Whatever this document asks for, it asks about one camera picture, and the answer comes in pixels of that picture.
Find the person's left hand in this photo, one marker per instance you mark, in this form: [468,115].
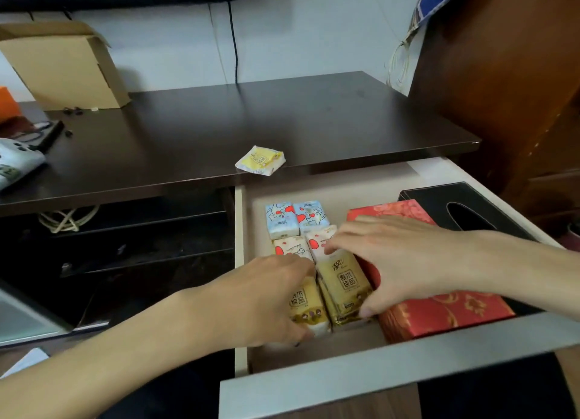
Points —
[244,305]

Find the person's right hand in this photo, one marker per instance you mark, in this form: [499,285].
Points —
[417,260]

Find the person's right thumb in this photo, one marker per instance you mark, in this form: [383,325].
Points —
[383,303]

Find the person's left fingers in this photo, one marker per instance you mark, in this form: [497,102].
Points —
[297,269]

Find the person's right middle finger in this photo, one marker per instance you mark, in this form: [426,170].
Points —
[362,231]

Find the beige tissue packet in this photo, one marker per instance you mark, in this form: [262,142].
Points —
[310,312]
[346,282]

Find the person's right forearm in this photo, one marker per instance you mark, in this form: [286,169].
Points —
[525,269]

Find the person's left forearm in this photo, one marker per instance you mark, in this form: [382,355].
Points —
[90,360]

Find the white red-print tissue packet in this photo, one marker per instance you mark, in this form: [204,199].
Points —
[292,249]
[317,242]

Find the blue tissue packet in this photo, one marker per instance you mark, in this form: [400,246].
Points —
[281,219]
[312,214]

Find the red patterned tissue box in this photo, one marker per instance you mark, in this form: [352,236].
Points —
[448,314]

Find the white drawer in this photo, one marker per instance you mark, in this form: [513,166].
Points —
[362,378]

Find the black leather tissue box holder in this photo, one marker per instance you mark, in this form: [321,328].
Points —
[435,199]

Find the yellow tissue packet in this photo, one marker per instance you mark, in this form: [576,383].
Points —
[260,159]

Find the dark brown TV cabinet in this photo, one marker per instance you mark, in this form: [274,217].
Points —
[226,119]

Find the brown wooden cabinet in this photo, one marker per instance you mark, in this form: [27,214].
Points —
[507,79]

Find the blue white hanging bag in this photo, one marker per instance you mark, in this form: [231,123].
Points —
[430,2]

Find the small black screws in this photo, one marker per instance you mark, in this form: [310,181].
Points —
[73,111]

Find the glass cabinet door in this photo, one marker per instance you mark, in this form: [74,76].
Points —
[22,314]

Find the white paper sheet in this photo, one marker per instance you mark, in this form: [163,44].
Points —
[25,362]

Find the white patterned pouch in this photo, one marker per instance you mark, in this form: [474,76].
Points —
[16,160]

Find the open cardboard box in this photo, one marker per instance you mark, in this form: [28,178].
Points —
[68,65]

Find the orange box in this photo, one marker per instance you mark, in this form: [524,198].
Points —
[7,104]

